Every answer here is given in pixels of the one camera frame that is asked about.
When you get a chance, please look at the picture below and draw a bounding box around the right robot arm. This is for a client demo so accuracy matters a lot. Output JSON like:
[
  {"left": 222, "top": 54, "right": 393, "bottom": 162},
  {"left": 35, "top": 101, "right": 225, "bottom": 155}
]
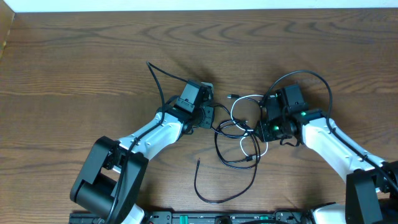
[{"left": 255, "top": 85, "right": 397, "bottom": 223}]

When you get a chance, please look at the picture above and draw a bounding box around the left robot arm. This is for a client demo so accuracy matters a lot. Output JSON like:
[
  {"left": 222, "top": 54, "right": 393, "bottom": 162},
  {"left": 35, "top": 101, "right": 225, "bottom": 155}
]
[{"left": 70, "top": 80, "right": 214, "bottom": 223}]

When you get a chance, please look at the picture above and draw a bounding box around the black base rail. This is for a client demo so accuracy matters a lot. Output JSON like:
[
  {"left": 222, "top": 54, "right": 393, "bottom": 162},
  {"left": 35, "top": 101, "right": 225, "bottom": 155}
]
[{"left": 68, "top": 210, "right": 315, "bottom": 224}]

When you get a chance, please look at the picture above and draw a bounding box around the left camera black cable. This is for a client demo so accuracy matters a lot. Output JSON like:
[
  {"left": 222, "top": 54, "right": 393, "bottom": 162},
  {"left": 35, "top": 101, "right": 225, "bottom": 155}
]
[{"left": 105, "top": 61, "right": 190, "bottom": 224}]

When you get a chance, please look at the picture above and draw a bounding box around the white usb cable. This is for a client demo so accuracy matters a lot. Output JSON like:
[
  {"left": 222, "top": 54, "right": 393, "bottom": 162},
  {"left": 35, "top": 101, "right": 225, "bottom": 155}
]
[{"left": 229, "top": 94, "right": 269, "bottom": 158}]

